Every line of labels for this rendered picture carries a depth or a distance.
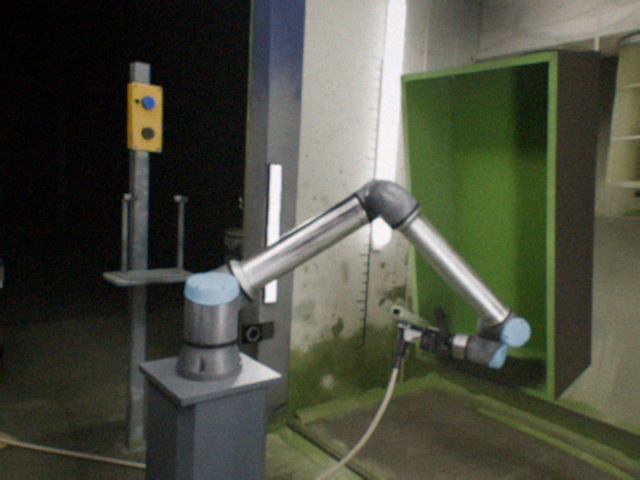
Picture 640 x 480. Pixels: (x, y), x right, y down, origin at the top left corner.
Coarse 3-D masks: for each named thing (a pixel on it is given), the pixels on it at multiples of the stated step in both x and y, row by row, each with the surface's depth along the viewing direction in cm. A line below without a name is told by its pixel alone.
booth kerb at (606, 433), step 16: (448, 368) 320; (464, 384) 311; (480, 384) 302; (496, 384) 294; (512, 400) 287; (528, 400) 280; (544, 400) 273; (544, 416) 273; (560, 416) 267; (576, 416) 261; (592, 416) 255; (576, 432) 261; (592, 432) 255; (608, 432) 249; (624, 432) 244; (624, 448) 244
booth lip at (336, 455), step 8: (288, 424) 258; (296, 424) 256; (296, 432) 253; (304, 432) 249; (312, 440) 243; (320, 440) 241; (320, 448) 238; (328, 448) 235; (336, 456) 230; (344, 456) 229; (344, 464) 226; (352, 464) 223; (352, 472) 222; (360, 472) 218; (368, 472) 217
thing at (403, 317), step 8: (400, 304) 191; (392, 312) 189; (400, 312) 187; (408, 312) 192; (400, 320) 189; (408, 320) 193; (416, 320) 200; (424, 320) 208; (400, 328) 196; (432, 328) 220; (400, 336) 196; (400, 344) 195; (400, 352) 194; (400, 360) 194
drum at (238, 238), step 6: (234, 228) 341; (240, 228) 346; (228, 234) 314; (234, 234) 310; (240, 234) 307; (228, 240) 315; (234, 240) 310; (240, 240) 307; (228, 246) 314; (234, 246) 310; (240, 246) 307; (228, 252) 316; (234, 252) 311; (240, 252) 308; (228, 258) 316; (234, 258) 311; (240, 258) 308
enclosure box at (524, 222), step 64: (512, 64) 174; (576, 64) 174; (448, 128) 233; (512, 128) 215; (576, 128) 180; (448, 192) 238; (512, 192) 222; (576, 192) 186; (512, 256) 229; (576, 256) 193; (448, 320) 250; (576, 320) 200; (512, 384) 203
